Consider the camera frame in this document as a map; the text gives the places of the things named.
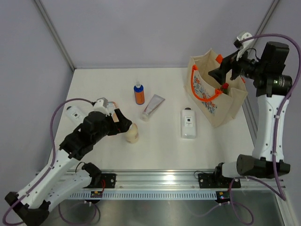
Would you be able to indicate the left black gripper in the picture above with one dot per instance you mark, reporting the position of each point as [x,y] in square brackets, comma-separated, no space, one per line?
[120,127]

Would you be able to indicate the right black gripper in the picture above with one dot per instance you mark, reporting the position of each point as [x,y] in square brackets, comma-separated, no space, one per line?
[228,63]

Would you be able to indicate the green bottle red cap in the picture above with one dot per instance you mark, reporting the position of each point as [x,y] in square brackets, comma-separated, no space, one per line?
[224,88]

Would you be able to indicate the cream pump bottle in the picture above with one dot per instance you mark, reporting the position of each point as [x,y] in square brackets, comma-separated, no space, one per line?
[132,135]

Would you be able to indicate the orange blue spray bottle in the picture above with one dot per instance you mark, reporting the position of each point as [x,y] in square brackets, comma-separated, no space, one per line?
[139,93]

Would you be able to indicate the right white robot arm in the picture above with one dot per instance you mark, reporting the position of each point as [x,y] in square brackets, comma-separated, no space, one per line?
[267,159]

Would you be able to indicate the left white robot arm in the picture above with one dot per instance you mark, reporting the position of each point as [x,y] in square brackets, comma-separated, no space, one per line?
[34,203]

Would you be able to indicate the peach bottle pink cap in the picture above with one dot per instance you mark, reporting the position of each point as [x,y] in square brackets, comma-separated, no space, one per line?
[114,113]

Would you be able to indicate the clear squeeze tube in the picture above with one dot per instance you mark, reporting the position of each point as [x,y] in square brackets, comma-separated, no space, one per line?
[153,104]

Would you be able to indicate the white rectangular bottle black cap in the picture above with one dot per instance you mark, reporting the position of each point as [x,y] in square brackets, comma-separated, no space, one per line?
[188,124]

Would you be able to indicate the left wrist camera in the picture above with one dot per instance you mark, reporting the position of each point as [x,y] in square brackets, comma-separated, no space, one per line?
[105,106]

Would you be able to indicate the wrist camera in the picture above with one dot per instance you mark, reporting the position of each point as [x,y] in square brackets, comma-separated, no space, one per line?
[105,106]
[243,42]

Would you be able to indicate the canvas tote bag orange handles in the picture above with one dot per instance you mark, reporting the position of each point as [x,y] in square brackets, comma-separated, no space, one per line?
[217,107]

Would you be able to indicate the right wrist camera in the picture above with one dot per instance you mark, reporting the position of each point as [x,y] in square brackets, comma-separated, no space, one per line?
[243,42]

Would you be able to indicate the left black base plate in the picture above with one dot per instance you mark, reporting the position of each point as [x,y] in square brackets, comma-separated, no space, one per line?
[106,180]

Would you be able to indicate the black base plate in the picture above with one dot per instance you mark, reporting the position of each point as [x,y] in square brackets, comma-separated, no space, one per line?
[207,180]
[106,180]

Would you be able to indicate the right aluminium frame post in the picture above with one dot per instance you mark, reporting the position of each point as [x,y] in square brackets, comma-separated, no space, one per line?
[269,13]

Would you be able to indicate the aluminium frame post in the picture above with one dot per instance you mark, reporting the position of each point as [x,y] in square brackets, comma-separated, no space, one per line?
[269,13]
[41,9]

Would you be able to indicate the white slotted cable duct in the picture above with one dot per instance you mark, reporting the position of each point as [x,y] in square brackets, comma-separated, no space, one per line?
[144,195]

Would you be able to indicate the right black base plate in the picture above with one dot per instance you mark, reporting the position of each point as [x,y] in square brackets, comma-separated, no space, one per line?
[207,180]

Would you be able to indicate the left aluminium frame post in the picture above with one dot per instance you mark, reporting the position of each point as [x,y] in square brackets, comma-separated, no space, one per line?
[41,9]

